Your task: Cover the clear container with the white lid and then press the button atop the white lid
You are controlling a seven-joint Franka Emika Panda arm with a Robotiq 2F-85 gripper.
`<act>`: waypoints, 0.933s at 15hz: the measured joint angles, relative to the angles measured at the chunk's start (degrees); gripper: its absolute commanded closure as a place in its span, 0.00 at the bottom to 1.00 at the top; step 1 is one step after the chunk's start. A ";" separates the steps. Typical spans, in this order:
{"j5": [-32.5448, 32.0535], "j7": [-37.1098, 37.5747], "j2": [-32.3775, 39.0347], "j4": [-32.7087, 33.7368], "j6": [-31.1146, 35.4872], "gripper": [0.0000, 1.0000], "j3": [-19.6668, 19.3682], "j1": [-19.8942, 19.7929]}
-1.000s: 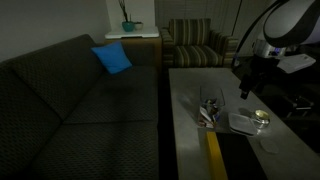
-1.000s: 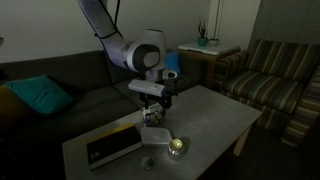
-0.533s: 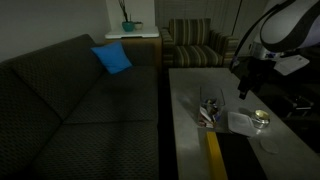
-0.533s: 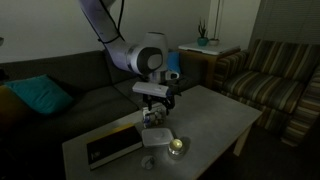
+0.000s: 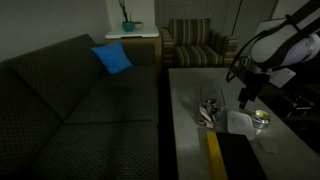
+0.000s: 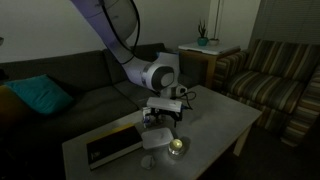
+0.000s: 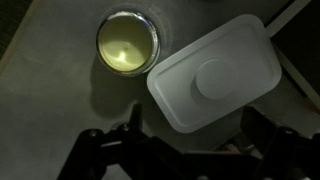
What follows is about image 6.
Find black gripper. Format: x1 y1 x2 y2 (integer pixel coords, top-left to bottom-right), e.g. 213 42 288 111
148 109 185 128

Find small round grey disc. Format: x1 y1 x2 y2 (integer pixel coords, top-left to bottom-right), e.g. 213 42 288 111
140 154 156 171

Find black and yellow book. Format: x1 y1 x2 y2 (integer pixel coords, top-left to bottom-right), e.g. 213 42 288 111
85 122 145 171

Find wooden side table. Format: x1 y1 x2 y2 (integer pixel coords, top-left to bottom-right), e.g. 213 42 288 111
177 46 242 90

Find white flat board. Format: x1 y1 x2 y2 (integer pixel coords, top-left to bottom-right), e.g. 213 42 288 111
177 41 242 56

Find teal plant pot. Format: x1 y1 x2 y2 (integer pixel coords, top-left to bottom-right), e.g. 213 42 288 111
196 19 210 47

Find dark grey fabric sofa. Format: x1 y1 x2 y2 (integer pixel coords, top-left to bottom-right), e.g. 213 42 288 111
0 42 208 180

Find striped armchair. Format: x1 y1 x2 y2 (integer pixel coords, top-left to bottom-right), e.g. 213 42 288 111
212 38 320 148

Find teal square cushion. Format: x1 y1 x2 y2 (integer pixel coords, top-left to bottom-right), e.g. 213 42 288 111
3 73 75 116

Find dark brown cushion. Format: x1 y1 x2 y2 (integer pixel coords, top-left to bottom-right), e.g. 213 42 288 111
0 84 36 134

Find window blinds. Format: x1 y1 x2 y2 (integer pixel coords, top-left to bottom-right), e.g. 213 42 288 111
247 0 320 48

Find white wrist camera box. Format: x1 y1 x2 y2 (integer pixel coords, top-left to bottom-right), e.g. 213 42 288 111
146 96 184 114

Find black camera cable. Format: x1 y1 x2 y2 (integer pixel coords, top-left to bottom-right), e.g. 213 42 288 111
177 91 198 111

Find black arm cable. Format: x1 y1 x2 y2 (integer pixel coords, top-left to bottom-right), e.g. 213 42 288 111
97 0 142 57

